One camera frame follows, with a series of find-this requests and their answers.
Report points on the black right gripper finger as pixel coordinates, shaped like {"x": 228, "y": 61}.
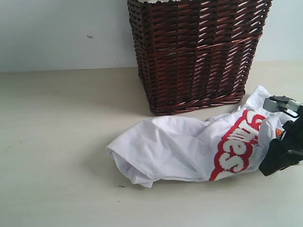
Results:
{"x": 286, "y": 150}

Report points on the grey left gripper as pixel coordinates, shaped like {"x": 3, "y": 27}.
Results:
{"x": 289, "y": 106}

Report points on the white t-shirt red lettering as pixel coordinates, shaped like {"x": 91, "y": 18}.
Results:
{"x": 188, "y": 149}

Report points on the dark brown wicker basket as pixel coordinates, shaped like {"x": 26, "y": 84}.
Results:
{"x": 195, "y": 54}

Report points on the white lace basket liner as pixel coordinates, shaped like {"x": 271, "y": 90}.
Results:
{"x": 156, "y": 1}

